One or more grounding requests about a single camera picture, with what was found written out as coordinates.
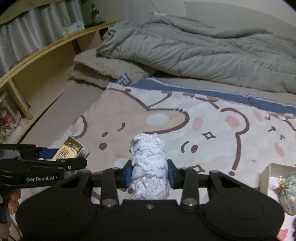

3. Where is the yellow small card box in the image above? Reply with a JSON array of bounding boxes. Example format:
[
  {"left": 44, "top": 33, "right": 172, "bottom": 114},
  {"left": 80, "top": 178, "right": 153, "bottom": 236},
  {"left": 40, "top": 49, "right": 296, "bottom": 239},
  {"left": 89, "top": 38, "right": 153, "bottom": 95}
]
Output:
[{"left": 51, "top": 137, "right": 90, "bottom": 161}]

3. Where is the blue floral fabric pouch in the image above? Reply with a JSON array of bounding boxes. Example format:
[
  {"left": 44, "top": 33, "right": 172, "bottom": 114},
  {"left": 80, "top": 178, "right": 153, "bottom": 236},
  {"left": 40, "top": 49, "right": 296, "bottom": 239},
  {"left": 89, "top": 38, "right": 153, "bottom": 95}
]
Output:
[{"left": 278, "top": 175, "right": 295, "bottom": 216}]

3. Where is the left hand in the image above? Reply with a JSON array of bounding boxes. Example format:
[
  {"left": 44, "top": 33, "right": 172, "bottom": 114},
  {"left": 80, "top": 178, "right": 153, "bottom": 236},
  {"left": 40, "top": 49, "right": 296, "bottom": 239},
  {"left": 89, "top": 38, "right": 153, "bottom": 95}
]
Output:
[{"left": 1, "top": 189, "right": 22, "bottom": 224}]

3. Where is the clear display box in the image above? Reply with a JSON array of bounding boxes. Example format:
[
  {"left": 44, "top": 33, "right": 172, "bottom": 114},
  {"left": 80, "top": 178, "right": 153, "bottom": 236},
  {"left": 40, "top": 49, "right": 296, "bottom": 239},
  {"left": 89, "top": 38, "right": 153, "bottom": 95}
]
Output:
[{"left": 0, "top": 87, "right": 24, "bottom": 144}]

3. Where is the bear print cloth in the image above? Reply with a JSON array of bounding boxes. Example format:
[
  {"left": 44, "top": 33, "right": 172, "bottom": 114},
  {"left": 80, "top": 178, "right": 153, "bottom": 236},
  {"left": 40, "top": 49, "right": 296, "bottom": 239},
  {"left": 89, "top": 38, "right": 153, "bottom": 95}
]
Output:
[{"left": 63, "top": 84, "right": 295, "bottom": 186}]

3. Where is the wooden headboard shelf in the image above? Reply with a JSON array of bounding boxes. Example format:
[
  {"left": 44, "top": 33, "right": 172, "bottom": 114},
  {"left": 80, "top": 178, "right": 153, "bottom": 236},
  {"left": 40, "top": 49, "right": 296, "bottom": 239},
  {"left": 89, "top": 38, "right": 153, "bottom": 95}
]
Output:
[{"left": 1, "top": 22, "right": 114, "bottom": 144}]

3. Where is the beige bed sheet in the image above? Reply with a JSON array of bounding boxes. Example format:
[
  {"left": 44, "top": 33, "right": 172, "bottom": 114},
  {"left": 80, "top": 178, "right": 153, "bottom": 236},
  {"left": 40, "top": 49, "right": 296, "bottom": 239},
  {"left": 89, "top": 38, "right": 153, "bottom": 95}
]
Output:
[{"left": 19, "top": 76, "right": 295, "bottom": 147}]

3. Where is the white shallow cardboard box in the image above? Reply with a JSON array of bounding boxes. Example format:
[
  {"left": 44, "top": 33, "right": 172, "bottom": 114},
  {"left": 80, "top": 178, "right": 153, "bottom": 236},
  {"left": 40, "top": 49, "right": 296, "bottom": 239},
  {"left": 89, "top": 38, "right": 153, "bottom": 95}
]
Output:
[{"left": 259, "top": 163, "right": 295, "bottom": 215}]

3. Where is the beige fluffy folded blanket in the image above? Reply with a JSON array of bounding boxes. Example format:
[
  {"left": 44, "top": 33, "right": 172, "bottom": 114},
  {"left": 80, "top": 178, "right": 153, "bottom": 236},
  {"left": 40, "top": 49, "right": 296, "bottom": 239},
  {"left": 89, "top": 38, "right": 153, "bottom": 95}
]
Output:
[{"left": 67, "top": 48, "right": 156, "bottom": 88}]

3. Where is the grey curtain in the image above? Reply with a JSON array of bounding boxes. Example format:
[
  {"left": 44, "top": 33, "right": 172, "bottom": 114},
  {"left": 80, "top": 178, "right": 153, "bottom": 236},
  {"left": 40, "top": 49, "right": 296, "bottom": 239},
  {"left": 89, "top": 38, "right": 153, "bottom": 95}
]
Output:
[{"left": 1, "top": 1, "right": 83, "bottom": 76}]

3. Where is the grey quilted comforter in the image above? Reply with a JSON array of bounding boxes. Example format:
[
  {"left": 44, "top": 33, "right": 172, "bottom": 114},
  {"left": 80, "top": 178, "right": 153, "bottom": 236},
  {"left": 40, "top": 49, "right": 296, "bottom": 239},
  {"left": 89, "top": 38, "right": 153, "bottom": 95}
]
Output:
[{"left": 96, "top": 16, "right": 295, "bottom": 93}]

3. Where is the tissue pack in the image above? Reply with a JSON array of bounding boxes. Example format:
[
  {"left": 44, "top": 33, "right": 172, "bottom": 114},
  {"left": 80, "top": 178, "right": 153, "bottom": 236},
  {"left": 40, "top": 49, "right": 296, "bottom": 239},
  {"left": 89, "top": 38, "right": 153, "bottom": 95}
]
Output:
[{"left": 61, "top": 21, "right": 85, "bottom": 38}]

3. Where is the green glass bottle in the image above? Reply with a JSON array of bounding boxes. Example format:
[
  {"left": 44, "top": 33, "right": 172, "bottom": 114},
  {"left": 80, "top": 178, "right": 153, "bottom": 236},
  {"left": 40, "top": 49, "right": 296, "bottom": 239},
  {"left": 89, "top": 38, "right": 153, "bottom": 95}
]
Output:
[{"left": 91, "top": 4, "right": 102, "bottom": 24}]

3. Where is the white charging cable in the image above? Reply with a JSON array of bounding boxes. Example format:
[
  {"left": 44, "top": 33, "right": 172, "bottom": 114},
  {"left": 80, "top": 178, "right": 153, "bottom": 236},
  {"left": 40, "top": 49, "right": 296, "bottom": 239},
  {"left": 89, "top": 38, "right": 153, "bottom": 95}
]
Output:
[{"left": 149, "top": 0, "right": 167, "bottom": 17}]

